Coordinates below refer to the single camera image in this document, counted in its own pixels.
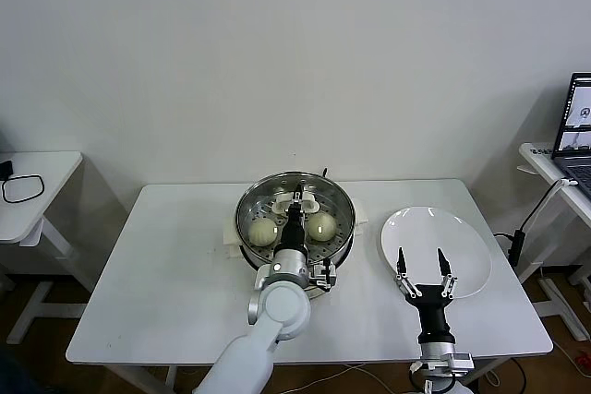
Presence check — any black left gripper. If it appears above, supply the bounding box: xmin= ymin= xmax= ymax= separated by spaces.
xmin=275 ymin=184 xmax=309 ymax=252

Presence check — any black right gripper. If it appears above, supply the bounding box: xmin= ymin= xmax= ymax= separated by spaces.
xmin=393 ymin=247 xmax=459 ymax=347

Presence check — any round glass pot lid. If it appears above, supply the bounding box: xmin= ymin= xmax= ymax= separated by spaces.
xmin=235 ymin=172 xmax=356 ymax=270

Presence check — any white steamed baozi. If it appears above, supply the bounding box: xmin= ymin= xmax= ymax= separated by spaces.
xmin=307 ymin=212 xmax=337 ymax=242
xmin=247 ymin=219 xmax=279 ymax=247

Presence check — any perforated steel steamer basket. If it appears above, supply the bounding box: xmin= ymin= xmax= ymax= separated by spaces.
xmin=234 ymin=171 xmax=356 ymax=278

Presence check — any white round plate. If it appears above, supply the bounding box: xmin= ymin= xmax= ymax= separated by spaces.
xmin=380 ymin=205 xmax=493 ymax=299

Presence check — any white electric cooker pot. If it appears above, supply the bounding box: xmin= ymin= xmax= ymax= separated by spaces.
xmin=222 ymin=199 xmax=370 ymax=303

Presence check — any white side desk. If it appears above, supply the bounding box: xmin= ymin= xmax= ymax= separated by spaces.
xmin=0 ymin=150 xmax=93 ymax=347
xmin=515 ymin=141 xmax=591 ymax=342

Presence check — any open grey laptop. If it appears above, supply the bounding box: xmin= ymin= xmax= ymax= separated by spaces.
xmin=549 ymin=72 xmax=591 ymax=201

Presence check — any black power adapter with cable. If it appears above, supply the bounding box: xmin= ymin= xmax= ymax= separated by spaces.
xmin=492 ymin=227 xmax=527 ymax=269

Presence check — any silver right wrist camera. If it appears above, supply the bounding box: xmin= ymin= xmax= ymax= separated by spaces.
xmin=449 ymin=351 xmax=476 ymax=373

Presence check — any black cable loop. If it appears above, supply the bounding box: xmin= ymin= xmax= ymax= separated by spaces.
xmin=2 ymin=174 xmax=46 ymax=204

